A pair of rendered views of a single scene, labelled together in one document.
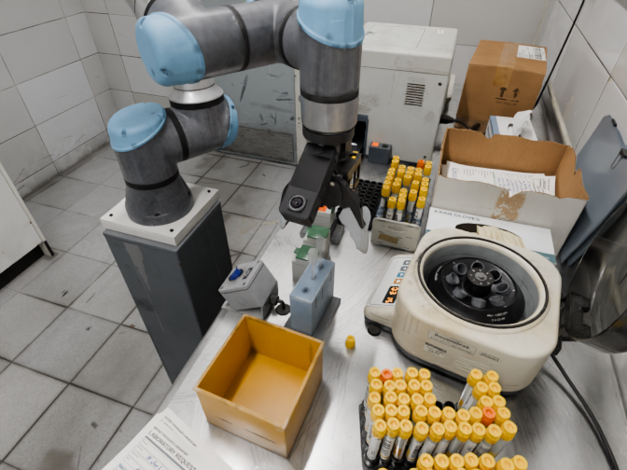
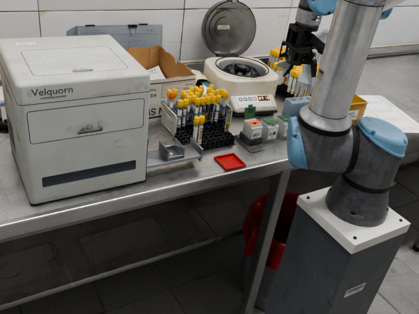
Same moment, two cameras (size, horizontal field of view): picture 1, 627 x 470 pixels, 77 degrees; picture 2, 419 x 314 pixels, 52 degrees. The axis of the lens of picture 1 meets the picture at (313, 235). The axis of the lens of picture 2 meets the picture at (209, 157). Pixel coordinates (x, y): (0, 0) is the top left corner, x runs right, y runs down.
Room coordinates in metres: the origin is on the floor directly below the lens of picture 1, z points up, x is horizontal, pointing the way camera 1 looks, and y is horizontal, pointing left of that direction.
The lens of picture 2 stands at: (1.68, 0.58, 1.54)
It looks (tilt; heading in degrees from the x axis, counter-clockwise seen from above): 32 degrees down; 217
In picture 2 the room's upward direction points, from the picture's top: 8 degrees clockwise
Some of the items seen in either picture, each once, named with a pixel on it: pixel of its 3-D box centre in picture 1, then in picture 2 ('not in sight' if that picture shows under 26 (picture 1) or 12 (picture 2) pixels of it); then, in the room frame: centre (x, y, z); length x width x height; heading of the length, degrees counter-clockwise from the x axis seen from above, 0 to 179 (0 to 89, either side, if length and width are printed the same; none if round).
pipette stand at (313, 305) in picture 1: (313, 297); (297, 113); (0.45, 0.00, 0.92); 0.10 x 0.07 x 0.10; 156
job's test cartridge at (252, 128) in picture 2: (323, 217); (252, 131); (0.69, -0.02, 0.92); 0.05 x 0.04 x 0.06; 71
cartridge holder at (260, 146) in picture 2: (322, 227); (250, 139); (0.69, -0.02, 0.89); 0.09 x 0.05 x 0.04; 71
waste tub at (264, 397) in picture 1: (264, 382); (337, 108); (0.29, 0.07, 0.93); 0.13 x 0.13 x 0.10; 67
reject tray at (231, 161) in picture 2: not in sight; (229, 161); (0.82, 0.01, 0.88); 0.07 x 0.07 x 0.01; 71
